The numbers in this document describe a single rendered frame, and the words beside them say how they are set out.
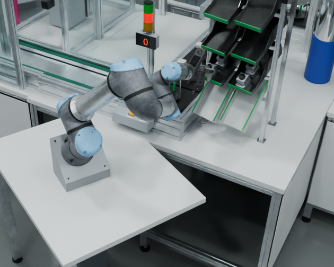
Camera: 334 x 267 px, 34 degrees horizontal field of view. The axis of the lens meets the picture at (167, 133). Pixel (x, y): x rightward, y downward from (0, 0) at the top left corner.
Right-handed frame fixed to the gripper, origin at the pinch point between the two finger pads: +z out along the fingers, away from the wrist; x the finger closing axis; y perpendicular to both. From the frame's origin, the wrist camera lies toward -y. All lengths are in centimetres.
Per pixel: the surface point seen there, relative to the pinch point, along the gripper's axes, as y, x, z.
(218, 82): 5.1, 5.5, 2.1
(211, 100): 16.7, 0.8, 10.9
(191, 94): 20.3, -17.6, 23.0
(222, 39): -14.6, 1.7, -0.2
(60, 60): 31, -103, 11
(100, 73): 29, -75, 16
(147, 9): -15.5, -45.2, 1.3
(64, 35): 16, -103, 9
